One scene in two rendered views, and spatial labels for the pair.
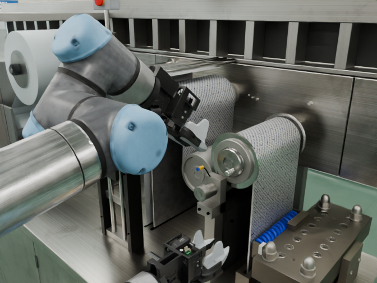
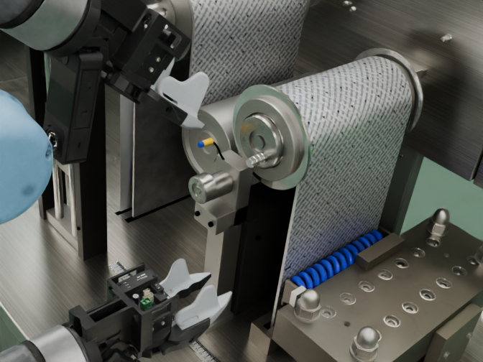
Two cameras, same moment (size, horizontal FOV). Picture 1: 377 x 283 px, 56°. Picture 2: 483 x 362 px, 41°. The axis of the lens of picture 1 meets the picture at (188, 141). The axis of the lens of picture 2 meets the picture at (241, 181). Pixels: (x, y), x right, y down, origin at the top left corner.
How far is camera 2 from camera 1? 15 cm
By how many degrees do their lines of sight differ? 14
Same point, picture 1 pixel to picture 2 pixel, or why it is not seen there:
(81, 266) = not seen: outside the picture
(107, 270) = (35, 286)
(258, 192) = (306, 200)
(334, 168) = (468, 166)
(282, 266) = (323, 335)
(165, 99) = (116, 34)
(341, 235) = (447, 290)
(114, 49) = not seen: outside the picture
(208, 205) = (213, 210)
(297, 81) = not seen: outside the picture
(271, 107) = (376, 30)
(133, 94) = (37, 30)
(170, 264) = (108, 322)
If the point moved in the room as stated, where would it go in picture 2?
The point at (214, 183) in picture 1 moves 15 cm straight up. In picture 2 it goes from (229, 172) to (240, 75)
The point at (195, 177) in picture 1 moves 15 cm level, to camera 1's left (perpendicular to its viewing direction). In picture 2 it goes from (203, 151) to (106, 138)
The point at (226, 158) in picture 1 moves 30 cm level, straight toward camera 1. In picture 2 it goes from (256, 132) to (198, 280)
